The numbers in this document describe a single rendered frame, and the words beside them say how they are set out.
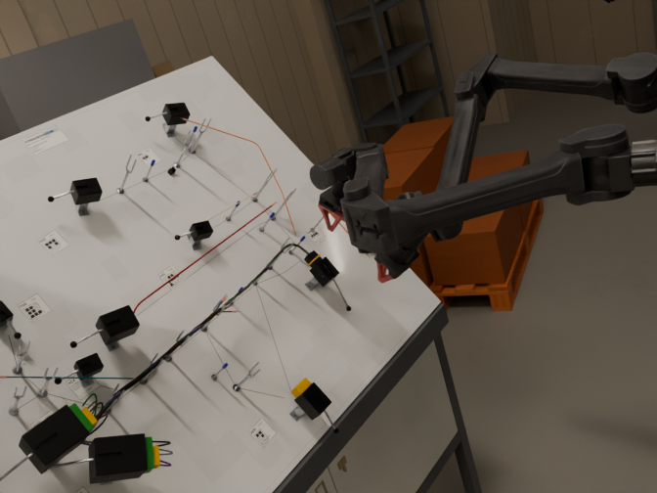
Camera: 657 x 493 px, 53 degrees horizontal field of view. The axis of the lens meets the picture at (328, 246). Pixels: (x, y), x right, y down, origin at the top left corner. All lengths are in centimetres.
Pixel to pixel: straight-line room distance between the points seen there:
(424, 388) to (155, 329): 85
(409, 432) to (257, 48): 346
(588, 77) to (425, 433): 110
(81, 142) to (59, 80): 158
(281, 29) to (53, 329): 394
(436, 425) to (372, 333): 45
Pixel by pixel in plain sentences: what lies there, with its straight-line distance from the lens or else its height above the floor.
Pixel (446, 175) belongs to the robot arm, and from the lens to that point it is 149.
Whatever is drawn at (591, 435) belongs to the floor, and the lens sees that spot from 274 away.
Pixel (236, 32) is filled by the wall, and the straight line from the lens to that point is 473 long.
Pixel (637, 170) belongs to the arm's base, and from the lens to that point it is 105.
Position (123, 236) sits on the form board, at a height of 141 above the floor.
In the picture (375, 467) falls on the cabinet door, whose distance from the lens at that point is 186.
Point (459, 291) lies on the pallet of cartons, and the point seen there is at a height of 13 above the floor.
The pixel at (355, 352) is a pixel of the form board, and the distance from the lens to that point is 172.
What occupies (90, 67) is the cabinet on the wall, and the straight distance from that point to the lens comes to 345.
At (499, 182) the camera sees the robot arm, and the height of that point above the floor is 148.
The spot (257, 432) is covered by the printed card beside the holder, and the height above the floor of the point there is 96.
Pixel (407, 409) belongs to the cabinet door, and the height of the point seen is 66.
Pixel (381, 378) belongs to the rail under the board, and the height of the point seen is 86.
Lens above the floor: 184
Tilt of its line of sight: 22 degrees down
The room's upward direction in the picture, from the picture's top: 18 degrees counter-clockwise
